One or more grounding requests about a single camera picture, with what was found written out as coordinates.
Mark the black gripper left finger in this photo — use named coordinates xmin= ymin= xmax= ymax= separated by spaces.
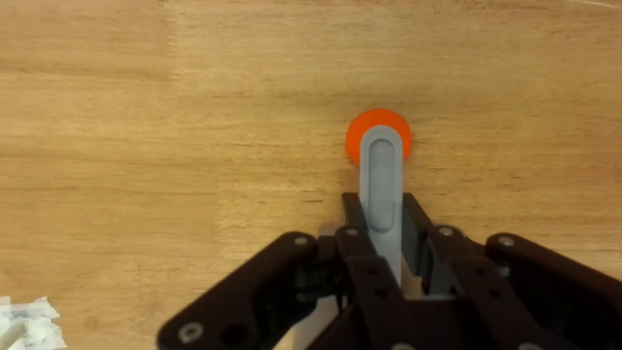
xmin=153 ymin=192 xmax=403 ymax=350

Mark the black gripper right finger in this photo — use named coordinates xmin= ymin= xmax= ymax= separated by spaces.
xmin=401 ymin=192 xmax=622 ymax=350

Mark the grey cup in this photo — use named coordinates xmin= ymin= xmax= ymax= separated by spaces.
xmin=357 ymin=124 xmax=405 ymax=297

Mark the orange ring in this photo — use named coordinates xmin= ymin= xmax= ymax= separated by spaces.
xmin=341 ymin=107 xmax=413 ymax=167

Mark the white peg stand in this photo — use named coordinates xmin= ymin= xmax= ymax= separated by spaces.
xmin=0 ymin=295 xmax=67 ymax=350

